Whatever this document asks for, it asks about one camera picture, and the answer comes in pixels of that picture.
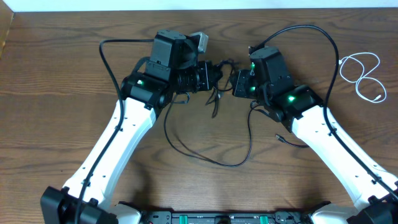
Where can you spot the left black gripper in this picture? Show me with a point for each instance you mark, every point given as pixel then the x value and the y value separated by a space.
pixel 208 71

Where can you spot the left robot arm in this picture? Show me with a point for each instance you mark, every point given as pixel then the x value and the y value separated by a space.
pixel 173 67

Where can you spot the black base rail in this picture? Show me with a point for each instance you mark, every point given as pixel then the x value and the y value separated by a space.
pixel 168 217

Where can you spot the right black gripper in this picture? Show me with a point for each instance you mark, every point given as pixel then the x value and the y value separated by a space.
pixel 240 87

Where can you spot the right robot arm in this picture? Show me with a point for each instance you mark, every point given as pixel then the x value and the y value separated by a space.
pixel 372 189

